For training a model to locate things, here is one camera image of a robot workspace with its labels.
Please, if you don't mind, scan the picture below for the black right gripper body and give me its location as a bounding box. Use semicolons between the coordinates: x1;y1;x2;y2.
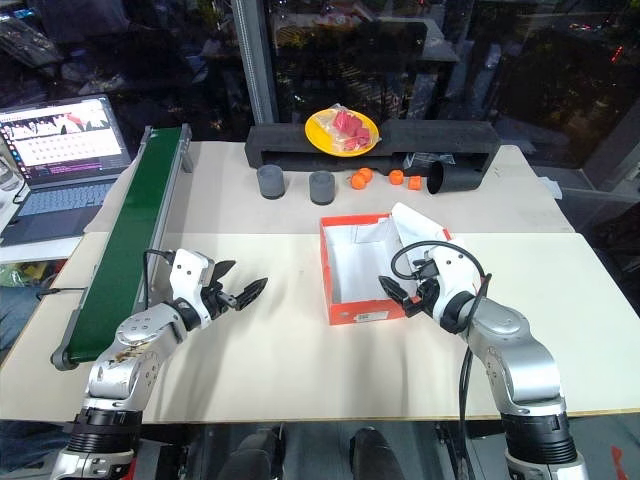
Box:
405;260;445;319

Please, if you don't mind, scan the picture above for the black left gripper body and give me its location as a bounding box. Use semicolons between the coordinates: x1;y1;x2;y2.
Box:
202;281;239;322

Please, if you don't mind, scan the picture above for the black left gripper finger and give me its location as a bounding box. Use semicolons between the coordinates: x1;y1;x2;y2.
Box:
206;259;238;289
233;276;270;312

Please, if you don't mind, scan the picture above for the orange shoe box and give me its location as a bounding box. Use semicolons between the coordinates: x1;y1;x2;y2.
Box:
318;211;457;327

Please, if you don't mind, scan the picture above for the green conveyor belt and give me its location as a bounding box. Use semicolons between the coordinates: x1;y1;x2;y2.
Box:
49;124;194;372

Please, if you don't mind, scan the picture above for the white wrapping paper sheet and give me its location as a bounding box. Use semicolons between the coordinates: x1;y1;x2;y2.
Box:
389;202;451;275

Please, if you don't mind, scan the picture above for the grey cylindrical cup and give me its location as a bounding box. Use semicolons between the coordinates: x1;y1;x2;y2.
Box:
256;163;287;202
308;171;336;207

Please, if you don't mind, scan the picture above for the black cylindrical tube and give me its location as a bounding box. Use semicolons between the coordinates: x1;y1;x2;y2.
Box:
425;159;484;196

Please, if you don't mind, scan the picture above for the long black foam block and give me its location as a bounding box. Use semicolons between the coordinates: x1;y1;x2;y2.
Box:
244;119;502;174

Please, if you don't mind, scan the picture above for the yellow plate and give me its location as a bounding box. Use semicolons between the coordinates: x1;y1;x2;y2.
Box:
304;106;381;158

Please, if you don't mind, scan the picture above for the clear bag of red pieces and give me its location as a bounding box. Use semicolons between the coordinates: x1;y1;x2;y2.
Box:
316;103;384;154

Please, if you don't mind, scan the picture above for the grey laptop computer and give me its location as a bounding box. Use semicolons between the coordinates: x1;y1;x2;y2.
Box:
0;94;134;248

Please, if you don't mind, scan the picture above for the clear glass jar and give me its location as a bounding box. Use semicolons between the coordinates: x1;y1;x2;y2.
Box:
0;153;24;194

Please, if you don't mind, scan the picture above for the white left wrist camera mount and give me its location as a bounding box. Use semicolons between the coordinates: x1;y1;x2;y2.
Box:
168;248;217;329

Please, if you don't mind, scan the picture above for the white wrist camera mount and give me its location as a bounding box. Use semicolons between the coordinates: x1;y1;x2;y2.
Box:
168;248;217;329
424;245;484;324

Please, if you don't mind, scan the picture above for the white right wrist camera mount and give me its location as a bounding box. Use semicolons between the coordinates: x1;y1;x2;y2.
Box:
424;245;484;324

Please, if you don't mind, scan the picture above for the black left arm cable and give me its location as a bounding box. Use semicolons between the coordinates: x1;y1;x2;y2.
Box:
142;248;176;309

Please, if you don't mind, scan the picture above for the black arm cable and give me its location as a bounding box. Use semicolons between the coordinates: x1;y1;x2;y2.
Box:
390;240;494;480
142;248;176;309

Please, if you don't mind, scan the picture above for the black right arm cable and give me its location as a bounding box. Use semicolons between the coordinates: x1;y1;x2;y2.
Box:
390;240;494;480

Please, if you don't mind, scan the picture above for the aluminium frame post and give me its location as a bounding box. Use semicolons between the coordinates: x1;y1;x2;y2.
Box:
230;0;279;126

